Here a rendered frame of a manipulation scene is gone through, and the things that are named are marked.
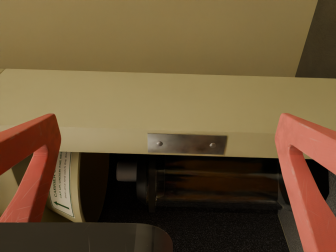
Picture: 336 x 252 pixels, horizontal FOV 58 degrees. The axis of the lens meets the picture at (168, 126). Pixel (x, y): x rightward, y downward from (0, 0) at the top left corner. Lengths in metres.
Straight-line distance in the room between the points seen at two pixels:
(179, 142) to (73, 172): 0.14
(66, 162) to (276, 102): 0.24
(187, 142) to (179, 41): 0.44
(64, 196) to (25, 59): 0.46
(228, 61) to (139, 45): 0.20
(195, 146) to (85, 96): 0.12
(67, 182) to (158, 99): 0.15
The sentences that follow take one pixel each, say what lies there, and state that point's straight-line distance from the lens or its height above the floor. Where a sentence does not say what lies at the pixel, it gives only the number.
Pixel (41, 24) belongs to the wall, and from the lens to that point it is 0.73.
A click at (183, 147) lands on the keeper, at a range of 0.28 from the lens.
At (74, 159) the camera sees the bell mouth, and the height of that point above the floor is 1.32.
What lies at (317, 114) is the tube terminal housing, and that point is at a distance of 0.33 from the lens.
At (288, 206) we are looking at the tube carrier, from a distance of 0.44.
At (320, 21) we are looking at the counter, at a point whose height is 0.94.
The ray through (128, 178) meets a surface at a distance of 0.42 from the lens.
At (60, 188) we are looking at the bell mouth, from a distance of 0.38.
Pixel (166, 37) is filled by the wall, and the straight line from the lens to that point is 0.68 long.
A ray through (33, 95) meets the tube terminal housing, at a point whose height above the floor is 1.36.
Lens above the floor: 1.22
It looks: level
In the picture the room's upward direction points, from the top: 88 degrees counter-clockwise
